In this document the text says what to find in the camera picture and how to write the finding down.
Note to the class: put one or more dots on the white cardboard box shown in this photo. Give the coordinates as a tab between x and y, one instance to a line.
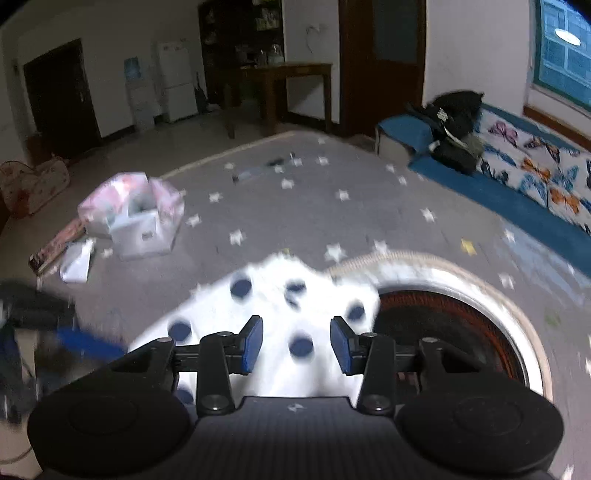
138	235

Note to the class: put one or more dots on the dark wooden shelf cabinet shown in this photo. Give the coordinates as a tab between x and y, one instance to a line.
221	55

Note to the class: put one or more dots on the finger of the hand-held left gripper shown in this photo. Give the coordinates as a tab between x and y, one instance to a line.
92	342

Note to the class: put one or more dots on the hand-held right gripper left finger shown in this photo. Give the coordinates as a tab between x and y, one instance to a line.
253	344

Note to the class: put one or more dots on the white polka-dot pants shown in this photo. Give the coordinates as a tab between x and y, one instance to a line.
277	295

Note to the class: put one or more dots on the white paper packet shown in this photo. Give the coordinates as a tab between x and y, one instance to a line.
76	263

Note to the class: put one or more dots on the brown wooden door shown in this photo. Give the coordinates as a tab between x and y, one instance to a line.
369	92

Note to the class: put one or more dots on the round black table heater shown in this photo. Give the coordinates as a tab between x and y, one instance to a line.
461	323

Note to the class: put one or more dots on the clear glass pitcher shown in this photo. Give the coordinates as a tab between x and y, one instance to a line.
276	55

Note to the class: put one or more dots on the dark double door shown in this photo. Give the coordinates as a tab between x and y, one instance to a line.
60	101

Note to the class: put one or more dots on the water dispenser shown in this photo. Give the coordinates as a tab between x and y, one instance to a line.
141	106

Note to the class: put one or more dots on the white refrigerator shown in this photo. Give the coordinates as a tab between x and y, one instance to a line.
178	83

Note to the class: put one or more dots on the beige fabric basket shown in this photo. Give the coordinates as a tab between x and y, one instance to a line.
44	182

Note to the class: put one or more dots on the brown long box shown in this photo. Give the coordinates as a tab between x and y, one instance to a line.
51	249

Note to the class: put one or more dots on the grey star-print table cover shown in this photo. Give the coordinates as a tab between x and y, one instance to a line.
300	217

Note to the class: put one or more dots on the blue sofa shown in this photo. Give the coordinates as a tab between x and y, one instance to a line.
485	194

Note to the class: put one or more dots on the green-framed window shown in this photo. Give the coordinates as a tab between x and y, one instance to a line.
563	55

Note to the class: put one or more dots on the black pen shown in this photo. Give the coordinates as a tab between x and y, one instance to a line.
249	175

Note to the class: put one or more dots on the black jacket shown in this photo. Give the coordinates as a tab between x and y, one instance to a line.
457	104

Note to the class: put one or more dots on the pink white plastic package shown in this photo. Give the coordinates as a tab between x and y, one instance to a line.
115	184

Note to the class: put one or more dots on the olive green cloth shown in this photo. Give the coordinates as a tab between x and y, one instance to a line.
473	144

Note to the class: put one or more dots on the dark wooden side table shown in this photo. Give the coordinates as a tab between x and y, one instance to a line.
286	70

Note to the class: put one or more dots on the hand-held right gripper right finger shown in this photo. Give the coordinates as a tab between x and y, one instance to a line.
341	344

